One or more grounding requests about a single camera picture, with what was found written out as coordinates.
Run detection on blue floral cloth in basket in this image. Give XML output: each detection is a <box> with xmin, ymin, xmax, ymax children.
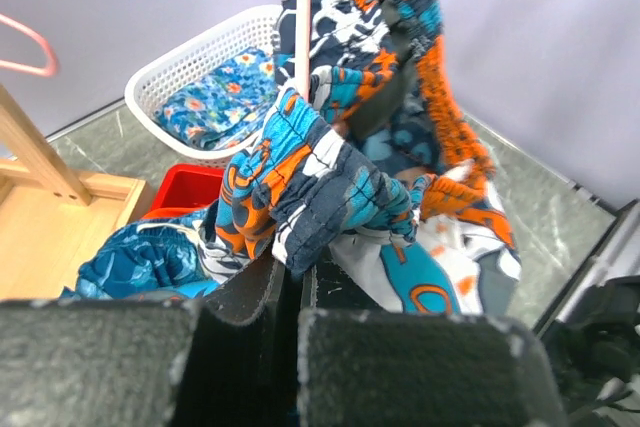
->
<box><xmin>154</xmin><ymin>47</ymin><xmax>277</xmax><ymax>151</ymax></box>

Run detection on blue floral shorts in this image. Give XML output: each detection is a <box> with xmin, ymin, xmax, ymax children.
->
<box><xmin>60</xmin><ymin>204</ymin><xmax>246</xmax><ymax>300</ymax></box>

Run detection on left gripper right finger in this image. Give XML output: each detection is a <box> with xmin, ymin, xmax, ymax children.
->
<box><xmin>297</xmin><ymin>255</ymin><xmax>568</xmax><ymax>426</ymax></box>

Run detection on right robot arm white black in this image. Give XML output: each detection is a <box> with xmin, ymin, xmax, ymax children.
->
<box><xmin>534</xmin><ymin>275</ymin><xmax>639</xmax><ymax>426</ymax></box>

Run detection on wooden clothes rack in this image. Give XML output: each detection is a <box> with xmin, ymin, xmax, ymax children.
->
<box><xmin>1</xmin><ymin>91</ymin><xmax>155</xmax><ymax>299</ymax></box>

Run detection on red plastic tray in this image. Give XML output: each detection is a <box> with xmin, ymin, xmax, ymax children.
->
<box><xmin>143</xmin><ymin>164</ymin><xmax>224</xmax><ymax>219</ymax></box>

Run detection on white plastic basket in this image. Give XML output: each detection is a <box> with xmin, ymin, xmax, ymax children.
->
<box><xmin>124</xmin><ymin>4</ymin><xmax>281</xmax><ymax>169</ymax></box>

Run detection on orange blue patterned shorts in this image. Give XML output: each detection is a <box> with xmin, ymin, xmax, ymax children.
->
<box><xmin>214</xmin><ymin>0</ymin><xmax>521</xmax><ymax>314</ymax></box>

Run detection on pink wire hanger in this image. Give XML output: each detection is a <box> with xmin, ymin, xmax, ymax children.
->
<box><xmin>1</xmin><ymin>14</ymin><xmax>59</xmax><ymax>77</ymax></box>
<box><xmin>295</xmin><ymin>0</ymin><xmax>311</xmax><ymax>101</ymax></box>

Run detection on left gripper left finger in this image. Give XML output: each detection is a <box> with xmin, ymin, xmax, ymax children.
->
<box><xmin>1</xmin><ymin>254</ymin><xmax>285</xmax><ymax>426</ymax></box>

